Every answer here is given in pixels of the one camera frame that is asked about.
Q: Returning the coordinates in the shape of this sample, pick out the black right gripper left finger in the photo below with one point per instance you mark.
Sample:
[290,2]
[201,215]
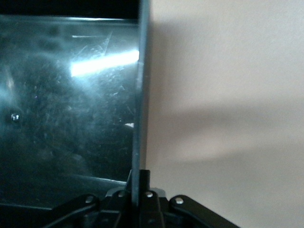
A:
[114,209]

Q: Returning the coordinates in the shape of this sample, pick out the black plastic box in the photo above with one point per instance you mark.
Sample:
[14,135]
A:
[71,107]

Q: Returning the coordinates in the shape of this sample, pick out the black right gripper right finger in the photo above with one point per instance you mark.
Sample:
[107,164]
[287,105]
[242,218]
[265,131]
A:
[152,209]

